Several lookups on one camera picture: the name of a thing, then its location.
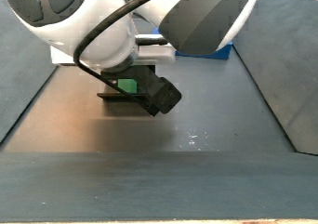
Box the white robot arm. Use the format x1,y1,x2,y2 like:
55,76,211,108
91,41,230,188
8,0,256,71

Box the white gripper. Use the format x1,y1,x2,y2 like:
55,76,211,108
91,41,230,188
49,33,176,66

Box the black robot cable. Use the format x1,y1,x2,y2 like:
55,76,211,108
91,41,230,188
72,0,176,117

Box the green hexagon block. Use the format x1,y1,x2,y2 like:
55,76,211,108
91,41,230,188
117,79,138,94

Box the blue shape sorter board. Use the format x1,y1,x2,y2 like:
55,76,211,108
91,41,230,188
155,25,230,59

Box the black curved cradle block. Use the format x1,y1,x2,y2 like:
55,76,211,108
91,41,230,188
96,65,156,100

